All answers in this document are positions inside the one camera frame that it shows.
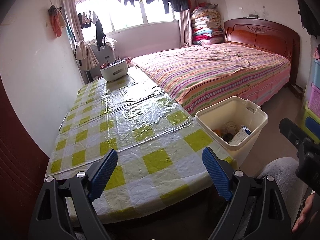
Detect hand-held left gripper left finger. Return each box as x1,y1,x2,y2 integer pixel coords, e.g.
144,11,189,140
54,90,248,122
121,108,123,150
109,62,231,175
28,149,118,240

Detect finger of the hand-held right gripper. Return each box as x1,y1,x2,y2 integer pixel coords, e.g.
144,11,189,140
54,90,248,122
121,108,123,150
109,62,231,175
279,118,312,147

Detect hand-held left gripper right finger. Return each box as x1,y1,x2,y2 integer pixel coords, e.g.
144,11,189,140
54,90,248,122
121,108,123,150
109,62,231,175
202,147,293,240

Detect white red-striped carton box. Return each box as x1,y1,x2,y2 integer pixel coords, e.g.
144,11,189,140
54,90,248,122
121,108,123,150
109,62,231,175
228,126,251,145

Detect white round face mask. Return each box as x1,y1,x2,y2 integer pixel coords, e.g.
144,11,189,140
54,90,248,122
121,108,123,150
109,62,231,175
224,121,238,133

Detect cream plastic bin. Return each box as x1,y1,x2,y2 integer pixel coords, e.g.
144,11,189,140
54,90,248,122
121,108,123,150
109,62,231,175
194,96,269,168

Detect person's right hand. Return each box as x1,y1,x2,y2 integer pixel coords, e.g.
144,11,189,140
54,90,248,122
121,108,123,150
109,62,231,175
292,192,320,233

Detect green plastic drawer unit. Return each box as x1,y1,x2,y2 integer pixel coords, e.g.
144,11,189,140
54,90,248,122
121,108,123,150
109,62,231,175
299,101,320,140

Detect grey trousers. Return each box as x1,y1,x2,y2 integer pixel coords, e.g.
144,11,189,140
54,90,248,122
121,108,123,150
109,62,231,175
257,157,308,240

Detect pink plastic basket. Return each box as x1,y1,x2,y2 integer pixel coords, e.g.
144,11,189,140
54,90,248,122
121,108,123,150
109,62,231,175
307,82,320,118

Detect yellow-green checked tablecloth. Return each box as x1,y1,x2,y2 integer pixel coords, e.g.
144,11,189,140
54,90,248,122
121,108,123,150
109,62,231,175
45,66,238,218

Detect blue plastic storage box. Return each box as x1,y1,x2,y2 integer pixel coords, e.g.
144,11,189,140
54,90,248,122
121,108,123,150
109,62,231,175
312,59,320,87

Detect dark red wooden door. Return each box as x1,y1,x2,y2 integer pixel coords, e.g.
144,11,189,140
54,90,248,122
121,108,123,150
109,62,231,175
0,75,50,240

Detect white oval plastic container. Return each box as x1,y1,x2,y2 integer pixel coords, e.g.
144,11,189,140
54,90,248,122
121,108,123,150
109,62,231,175
100,59,129,82

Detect striped bed sheet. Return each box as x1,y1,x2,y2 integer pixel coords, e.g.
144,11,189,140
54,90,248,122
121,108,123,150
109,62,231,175
130,42,292,117

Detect wooden bed headboard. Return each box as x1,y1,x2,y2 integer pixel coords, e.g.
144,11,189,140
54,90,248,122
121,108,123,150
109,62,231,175
223,18,300,85

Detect black jacket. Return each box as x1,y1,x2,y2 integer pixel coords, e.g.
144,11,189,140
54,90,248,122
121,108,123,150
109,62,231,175
295,0,320,38

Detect covered washing machine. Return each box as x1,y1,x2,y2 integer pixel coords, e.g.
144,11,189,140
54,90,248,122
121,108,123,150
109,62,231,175
86,37,117,78

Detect white hanging garment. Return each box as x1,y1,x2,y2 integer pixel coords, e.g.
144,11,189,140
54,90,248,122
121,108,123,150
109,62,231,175
74,40,99,71

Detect stack of folded quilts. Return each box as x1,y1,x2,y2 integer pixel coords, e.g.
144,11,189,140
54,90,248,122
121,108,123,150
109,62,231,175
191,3,224,46

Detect black hanging garment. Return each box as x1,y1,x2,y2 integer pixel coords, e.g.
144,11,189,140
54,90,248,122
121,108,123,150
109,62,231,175
95,15,107,51

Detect beige curtain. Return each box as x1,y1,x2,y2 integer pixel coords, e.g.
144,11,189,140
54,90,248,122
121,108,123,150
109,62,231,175
61,0,85,63
179,10,192,47

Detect small hanging laundry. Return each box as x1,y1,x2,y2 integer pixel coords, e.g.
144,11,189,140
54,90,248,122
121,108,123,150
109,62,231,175
77,10,93,29

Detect window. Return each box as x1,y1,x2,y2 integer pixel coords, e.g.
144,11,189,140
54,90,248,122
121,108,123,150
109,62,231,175
75,0,180,40

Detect orange cloth on hook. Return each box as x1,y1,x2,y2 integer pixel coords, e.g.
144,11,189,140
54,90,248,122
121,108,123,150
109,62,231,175
48,4,67,38

